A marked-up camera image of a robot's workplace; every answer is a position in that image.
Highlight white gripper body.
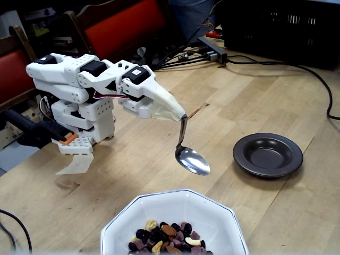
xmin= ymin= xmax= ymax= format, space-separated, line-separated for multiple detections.
xmin=116 ymin=65 xmax=156 ymax=119

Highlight taped fixed gripper finger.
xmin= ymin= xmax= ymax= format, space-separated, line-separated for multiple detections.
xmin=152 ymin=101 xmax=184 ymax=122

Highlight taped moving gripper finger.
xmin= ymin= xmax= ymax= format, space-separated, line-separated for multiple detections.
xmin=121 ymin=75 xmax=187 ymax=120

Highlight bent metal spoon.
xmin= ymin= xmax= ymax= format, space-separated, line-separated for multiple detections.
xmin=174 ymin=113 xmax=211 ymax=176

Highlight white octagonal bowl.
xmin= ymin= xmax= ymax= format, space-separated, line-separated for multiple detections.
xmin=100 ymin=188 xmax=250 ymax=255

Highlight nut and fruit mix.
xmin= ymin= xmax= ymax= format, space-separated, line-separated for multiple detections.
xmin=128 ymin=219 xmax=213 ymax=255

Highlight brown plate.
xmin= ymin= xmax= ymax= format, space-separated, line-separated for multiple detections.
xmin=232 ymin=132 xmax=304 ymax=179

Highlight grey usb hub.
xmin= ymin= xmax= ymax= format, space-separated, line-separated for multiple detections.
xmin=197 ymin=36 xmax=228 ymax=65

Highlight beige tape flap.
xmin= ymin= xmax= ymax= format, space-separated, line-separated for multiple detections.
xmin=55 ymin=153 xmax=95 ymax=175

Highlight wooden chair red cushion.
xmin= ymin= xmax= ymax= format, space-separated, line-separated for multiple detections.
xmin=63 ymin=0 xmax=173 ymax=63
xmin=0 ymin=25 xmax=39 ymax=114

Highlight black clamp orange tip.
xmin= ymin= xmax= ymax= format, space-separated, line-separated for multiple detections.
xmin=0 ymin=108 xmax=79 ymax=149

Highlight yellow green box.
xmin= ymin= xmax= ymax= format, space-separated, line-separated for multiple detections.
xmin=28 ymin=22 xmax=50 ymax=37

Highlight black crate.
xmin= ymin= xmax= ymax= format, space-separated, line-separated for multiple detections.
xmin=222 ymin=0 xmax=340 ymax=71

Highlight printed cardboard box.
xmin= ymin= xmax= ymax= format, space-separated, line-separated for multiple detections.
xmin=0 ymin=107 xmax=38 ymax=151

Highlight white box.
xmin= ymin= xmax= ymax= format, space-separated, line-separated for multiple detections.
xmin=0 ymin=12 xmax=22 ymax=38

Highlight black usb cable silver plug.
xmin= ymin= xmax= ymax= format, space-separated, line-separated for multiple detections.
xmin=152 ymin=52 xmax=219 ymax=72

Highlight thin black cable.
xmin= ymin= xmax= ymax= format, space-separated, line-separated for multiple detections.
xmin=0 ymin=220 xmax=16 ymax=253

